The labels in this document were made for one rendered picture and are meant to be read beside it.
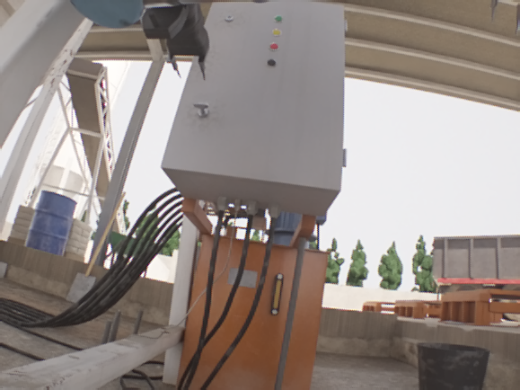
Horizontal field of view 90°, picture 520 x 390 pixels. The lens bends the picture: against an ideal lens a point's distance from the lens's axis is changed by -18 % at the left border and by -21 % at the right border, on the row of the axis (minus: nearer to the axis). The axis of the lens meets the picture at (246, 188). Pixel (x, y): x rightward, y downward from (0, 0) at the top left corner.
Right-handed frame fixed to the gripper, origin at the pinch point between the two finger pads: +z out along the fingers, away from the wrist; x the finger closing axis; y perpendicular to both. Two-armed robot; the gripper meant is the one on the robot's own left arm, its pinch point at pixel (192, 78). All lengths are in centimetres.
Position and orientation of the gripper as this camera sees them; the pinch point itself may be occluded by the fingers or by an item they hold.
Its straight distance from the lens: 66.7
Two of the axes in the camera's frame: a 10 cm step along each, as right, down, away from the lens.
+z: 0.5, 3.3, 9.4
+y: 1.6, -9.3, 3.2
